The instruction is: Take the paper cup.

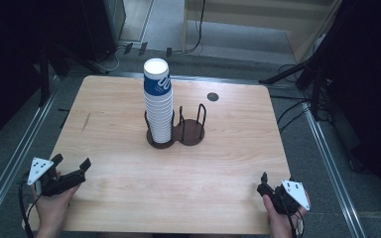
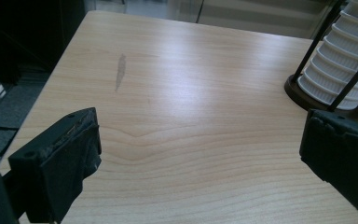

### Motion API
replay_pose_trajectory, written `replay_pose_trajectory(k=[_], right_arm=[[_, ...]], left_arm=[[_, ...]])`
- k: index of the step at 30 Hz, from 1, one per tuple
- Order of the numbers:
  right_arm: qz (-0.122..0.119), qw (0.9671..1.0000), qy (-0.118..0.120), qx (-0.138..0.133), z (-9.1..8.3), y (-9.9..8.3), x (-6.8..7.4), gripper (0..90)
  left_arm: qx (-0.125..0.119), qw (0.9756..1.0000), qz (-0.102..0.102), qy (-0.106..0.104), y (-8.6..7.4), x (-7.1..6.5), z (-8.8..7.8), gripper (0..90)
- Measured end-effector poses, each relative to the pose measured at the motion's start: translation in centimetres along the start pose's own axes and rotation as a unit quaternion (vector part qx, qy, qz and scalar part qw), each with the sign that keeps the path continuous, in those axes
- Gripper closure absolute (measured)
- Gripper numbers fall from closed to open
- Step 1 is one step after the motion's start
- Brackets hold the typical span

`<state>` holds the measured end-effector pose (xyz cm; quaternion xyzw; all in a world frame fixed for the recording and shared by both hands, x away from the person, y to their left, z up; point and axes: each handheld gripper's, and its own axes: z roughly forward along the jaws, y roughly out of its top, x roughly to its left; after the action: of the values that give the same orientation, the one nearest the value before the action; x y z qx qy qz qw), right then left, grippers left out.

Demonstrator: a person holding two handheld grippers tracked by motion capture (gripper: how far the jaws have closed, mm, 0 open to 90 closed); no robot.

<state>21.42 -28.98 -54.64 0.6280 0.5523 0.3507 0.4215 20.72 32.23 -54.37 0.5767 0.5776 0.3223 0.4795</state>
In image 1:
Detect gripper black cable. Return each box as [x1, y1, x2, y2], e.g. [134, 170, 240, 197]
[17, 178, 44, 238]
[286, 203, 307, 238]

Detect thin black cables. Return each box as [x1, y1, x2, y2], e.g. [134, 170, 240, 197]
[270, 94, 313, 134]

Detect metal floor rail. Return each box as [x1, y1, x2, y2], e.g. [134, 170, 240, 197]
[0, 74, 62, 229]
[302, 101, 367, 238]

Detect black wire cup holder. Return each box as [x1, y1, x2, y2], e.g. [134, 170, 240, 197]
[144, 103, 208, 150]

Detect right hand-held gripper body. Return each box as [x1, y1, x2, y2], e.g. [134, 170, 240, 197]
[264, 178, 312, 216]

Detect person's right hand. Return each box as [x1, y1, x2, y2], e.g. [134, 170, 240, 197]
[262, 189, 312, 238]

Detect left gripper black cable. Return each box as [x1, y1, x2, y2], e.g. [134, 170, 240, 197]
[17, 178, 44, 238]

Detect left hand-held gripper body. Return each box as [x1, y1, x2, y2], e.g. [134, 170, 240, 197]
[27, 157, 87, 198]

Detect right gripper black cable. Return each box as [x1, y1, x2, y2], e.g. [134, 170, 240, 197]
[286, 203, 307, 238]

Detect stack of white paper cups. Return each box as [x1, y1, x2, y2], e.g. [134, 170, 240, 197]
[143, 58, 175, 145]

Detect dark cabinet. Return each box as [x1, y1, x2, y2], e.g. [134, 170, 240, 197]
[78, 0, 127, 62]

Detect black metal stand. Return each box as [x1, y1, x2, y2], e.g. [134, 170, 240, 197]
[38, 41, 111, 107]
[258, 46, 333, 122]

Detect black floor cable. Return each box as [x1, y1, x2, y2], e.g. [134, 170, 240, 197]
[173, 0, 207, 56]

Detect white floor cable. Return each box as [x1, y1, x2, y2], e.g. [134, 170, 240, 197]
[102, 46, 127, 73]

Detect person's left hand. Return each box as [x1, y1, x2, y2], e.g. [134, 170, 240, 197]
[32, 170, 82, 236]

